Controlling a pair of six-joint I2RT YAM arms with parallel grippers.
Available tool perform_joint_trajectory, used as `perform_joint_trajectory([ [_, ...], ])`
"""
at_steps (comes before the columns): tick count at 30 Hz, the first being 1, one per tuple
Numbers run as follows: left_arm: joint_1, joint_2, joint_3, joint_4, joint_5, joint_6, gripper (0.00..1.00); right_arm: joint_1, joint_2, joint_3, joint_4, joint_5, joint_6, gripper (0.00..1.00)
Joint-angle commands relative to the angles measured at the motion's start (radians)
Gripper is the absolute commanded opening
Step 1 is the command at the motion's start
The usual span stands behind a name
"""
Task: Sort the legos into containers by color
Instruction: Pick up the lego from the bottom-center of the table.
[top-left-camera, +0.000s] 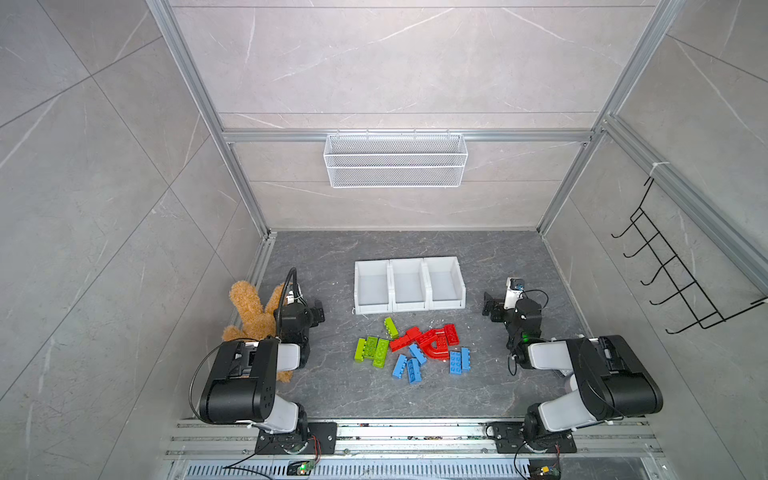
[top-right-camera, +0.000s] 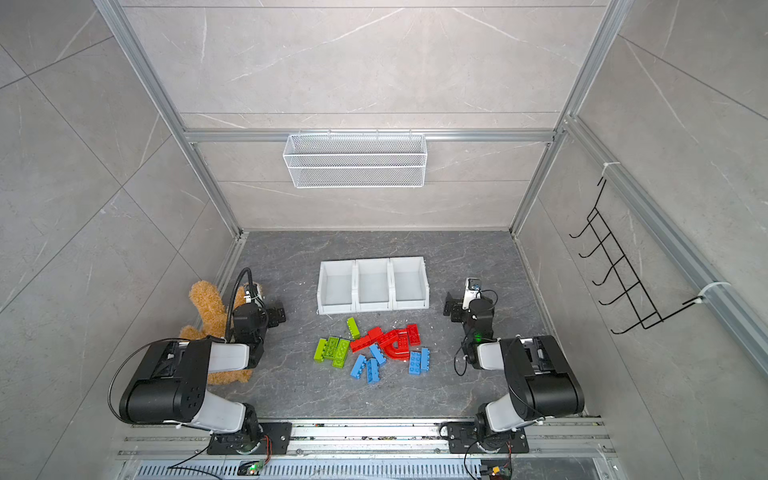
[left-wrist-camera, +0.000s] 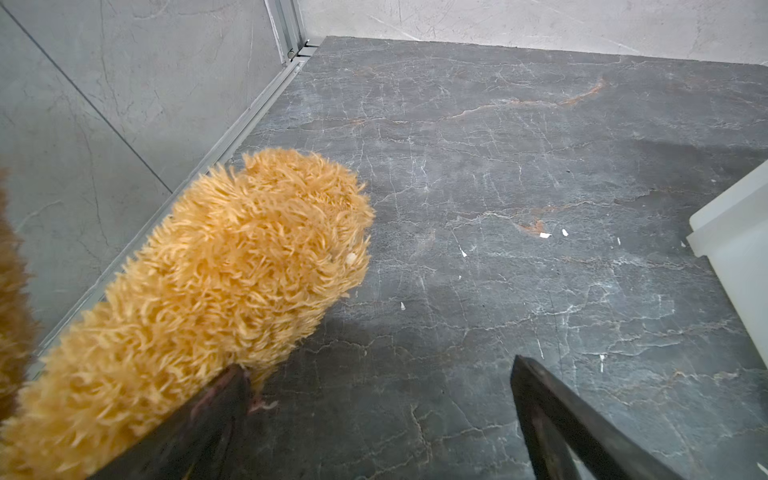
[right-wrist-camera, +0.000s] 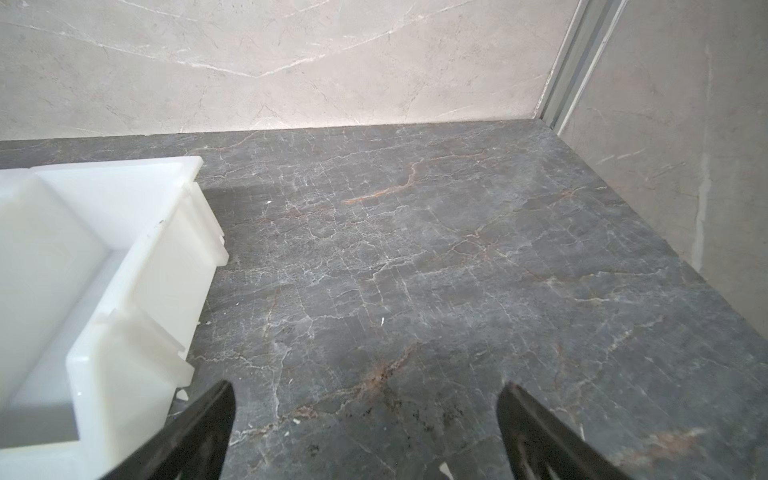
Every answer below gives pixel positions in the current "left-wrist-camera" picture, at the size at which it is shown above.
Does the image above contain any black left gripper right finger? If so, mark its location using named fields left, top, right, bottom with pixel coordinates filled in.
left=510, top=355, right=680, bottom=479

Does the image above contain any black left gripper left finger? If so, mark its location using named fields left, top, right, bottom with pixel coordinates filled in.
left=90, top=364, right=251, bottom=479

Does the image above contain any brown plush teddy bear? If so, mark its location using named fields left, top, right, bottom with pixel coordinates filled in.
left=1, top=149, right=375, bottom=479

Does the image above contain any white left plastic bin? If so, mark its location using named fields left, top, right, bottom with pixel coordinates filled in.
left=687, top=163, right=767, bottom=360

